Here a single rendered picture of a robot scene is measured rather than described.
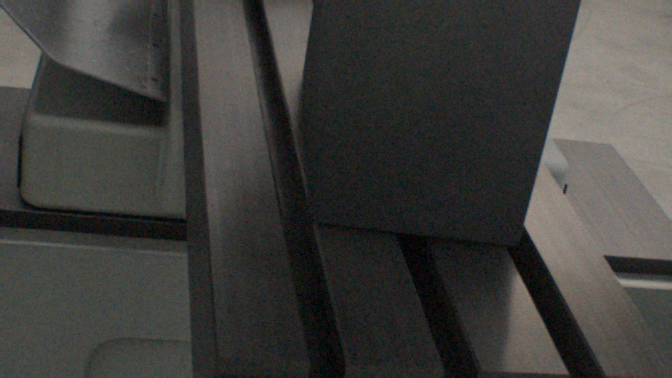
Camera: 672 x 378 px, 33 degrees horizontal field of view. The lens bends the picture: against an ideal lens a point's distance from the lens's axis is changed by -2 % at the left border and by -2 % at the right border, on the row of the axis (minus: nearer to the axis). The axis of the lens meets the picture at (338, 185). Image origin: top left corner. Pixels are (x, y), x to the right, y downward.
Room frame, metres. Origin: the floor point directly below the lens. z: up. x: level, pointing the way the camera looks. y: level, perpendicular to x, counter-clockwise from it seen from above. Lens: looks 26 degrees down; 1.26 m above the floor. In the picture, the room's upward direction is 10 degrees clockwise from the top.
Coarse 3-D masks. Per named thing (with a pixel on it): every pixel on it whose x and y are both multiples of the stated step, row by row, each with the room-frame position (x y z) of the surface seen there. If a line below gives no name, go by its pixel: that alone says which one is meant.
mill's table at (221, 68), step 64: (192, 0) 0.91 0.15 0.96; (256, 0) 0.97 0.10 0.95; (192, 64) 0.80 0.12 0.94; (256, 64) 0.85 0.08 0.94; (192, 128) 0.72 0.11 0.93; (256, 128) 0.67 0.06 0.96; (192, 192) 0.65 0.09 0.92; (256, 192) 0.58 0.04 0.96; (192, 256) 0.60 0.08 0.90; (256, 256) 0.51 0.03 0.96; (320, 256) 0.53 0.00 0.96; (384, 256) 0.54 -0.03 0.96; (448, 256) 0.55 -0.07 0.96; (512, 256) 0.61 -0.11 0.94; (576, 256) 0.58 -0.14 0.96; (192, 320) 0.55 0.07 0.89; (256, 320) 0.45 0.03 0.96; (320, 320) 0.50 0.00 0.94; (384, 320) 0.47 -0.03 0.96; (448, 320) 0.50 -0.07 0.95; (512, 320) 0.50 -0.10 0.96; (576, 320) 0.51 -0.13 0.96; (640, 320) 0.52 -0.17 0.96
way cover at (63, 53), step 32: (0, 0) 0.84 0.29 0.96; (32, 0) 0.91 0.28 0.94; (64, 0) 0.98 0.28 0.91; (96, 0) 1.03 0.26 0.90; (128, 0) 1.07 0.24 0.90; (160, 0) 1.11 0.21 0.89; (32, 32) 0.85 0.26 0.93; (64, 32) 0.91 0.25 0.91; (96, 32) 0.95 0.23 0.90; (128, 32) 0.98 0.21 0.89; (160, 32) 1.01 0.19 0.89; (64, 64) 0.85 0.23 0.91; (96, 64) 0.88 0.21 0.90; (128, 64) 0.91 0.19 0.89; (160, 64) 0.94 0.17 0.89; (160, 96) 0.87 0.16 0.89
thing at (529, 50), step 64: (320, 0) 0.72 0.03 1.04; (384, 0) 0.56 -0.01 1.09; (448, 0) 0.56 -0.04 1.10; (512, 0) 0.57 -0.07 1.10; (576, 0) 0.57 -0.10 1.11; (320, 64) 0.64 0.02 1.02; (384, 64) 0.56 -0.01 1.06; (448, 64) 0.56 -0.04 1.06; (512, 64) 0.57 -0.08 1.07; (320, 128) 0.58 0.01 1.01; (384, 128) 0.56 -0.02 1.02; (448, 128) 0.57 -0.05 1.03; (512, 128) 0.57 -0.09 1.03; (320, 192) 0.56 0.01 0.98; (384, 192) 0.56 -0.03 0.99; (448, 192) 0.57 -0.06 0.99; (512, 192) 0.57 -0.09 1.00
